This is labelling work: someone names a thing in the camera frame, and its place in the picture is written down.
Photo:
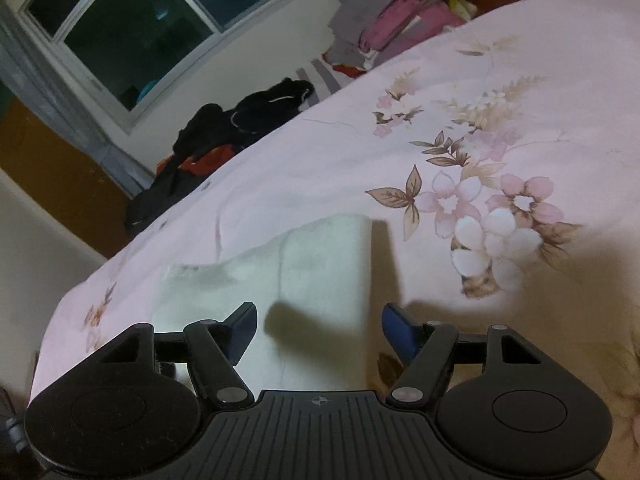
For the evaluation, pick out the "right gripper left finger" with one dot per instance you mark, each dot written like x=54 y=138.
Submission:
x=216 y=348

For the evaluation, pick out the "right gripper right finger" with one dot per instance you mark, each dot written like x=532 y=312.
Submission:
x=425 y=350

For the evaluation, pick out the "pale green knit sweater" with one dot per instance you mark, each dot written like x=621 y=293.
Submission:
x=311 y=288

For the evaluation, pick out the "black clothes pile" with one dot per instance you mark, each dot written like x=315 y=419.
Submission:
x=211 y=138

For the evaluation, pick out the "grey pink folded clothes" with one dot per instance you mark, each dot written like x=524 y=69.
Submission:
x=368 y=33

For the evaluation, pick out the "pink floral bed sheet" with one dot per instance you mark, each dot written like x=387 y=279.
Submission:
x=498 y=165

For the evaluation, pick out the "brown wooden door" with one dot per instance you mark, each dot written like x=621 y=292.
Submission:
x=64 y=181

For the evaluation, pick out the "white framed window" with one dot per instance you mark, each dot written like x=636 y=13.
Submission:
x=129 y=55

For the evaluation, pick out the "left grey curtain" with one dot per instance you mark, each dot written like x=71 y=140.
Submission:
x=31 y=78

